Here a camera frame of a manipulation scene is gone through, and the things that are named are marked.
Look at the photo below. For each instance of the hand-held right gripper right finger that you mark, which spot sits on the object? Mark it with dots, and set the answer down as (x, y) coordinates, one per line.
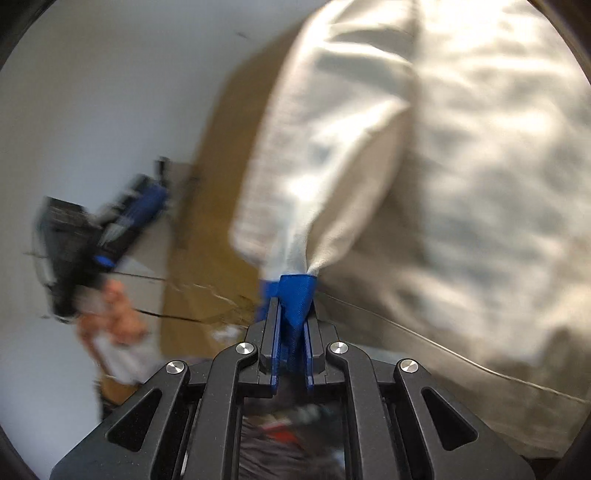
(300, 295)

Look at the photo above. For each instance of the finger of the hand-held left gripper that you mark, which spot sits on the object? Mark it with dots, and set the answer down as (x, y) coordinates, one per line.
(145, 207)

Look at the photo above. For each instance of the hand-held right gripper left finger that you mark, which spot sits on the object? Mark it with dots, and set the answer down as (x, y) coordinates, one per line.
(271, 295)

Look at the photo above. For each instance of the white and blue jacket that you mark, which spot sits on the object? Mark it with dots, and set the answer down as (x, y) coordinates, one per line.
(415, 184)

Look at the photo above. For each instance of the person's left hand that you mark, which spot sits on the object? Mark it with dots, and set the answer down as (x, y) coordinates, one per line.
(120, 318)

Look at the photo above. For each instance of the brown cardboard box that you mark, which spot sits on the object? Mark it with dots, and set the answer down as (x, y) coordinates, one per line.
(217, 161)

